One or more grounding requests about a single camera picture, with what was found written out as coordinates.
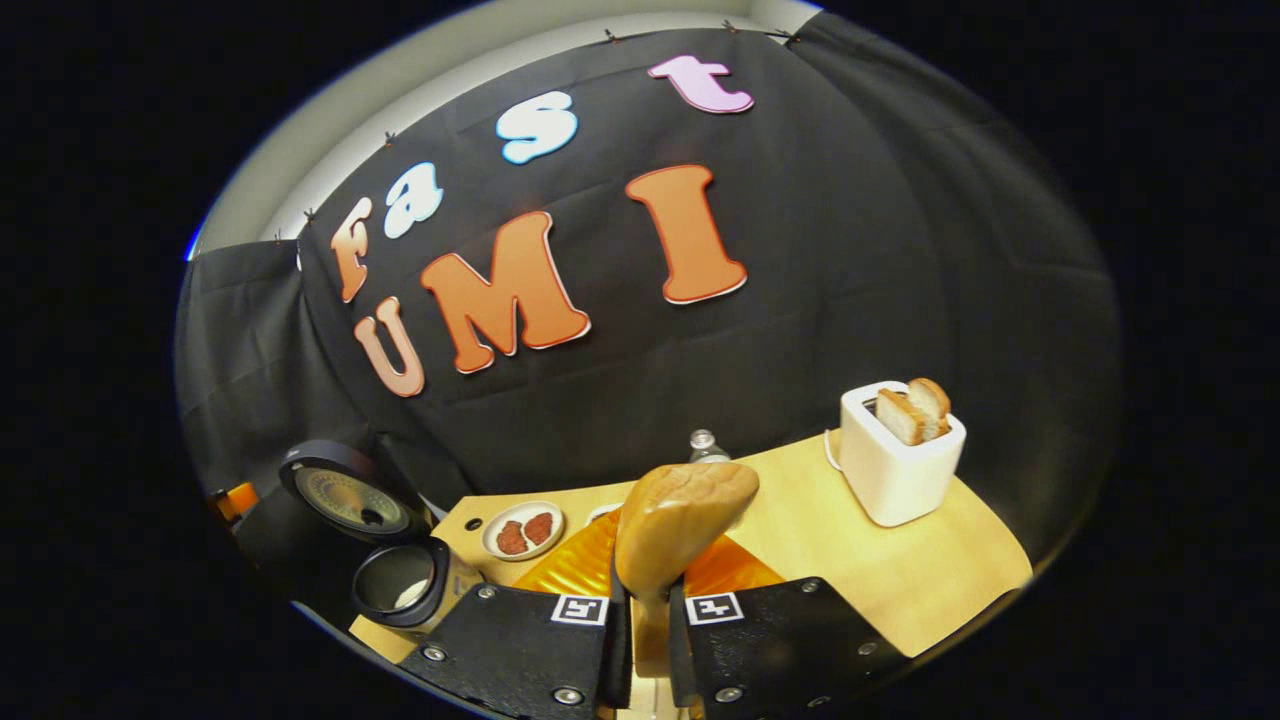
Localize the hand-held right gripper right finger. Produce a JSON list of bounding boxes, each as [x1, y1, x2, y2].
[[668, 540, 916, 720]]

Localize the toasted bread slice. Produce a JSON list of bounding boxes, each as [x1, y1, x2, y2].
[[908, 378, 952, 441], [875, 388, 926, 446]]

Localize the white toaster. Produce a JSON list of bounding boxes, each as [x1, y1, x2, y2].
[[838, 380, 968, 528]]

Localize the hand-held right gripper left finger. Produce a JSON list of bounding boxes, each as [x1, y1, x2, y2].
[[398, 510, 633, 720]]

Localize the black backdrop cloth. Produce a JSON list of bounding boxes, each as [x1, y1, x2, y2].
[[175, 10, 1121, 601]]

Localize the wooden spoon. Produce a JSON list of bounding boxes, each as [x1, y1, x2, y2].
[[614, 462, 761, 691]]

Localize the round white plate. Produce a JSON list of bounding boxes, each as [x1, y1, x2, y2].
[[481, 500, 566, 562]]

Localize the dark grey rice cooker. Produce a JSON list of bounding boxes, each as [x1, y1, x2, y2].
[[278, 440, 483, 636]]

